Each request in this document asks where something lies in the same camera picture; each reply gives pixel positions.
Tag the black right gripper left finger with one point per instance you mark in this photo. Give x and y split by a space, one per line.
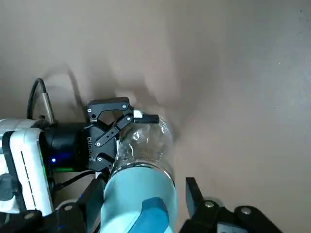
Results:
70 218

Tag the clear glass jar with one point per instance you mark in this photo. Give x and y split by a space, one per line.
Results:
145 148

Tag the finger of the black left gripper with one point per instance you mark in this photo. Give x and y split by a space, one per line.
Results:
109 103
104 160

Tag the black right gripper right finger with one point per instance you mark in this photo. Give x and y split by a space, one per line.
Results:
213 218

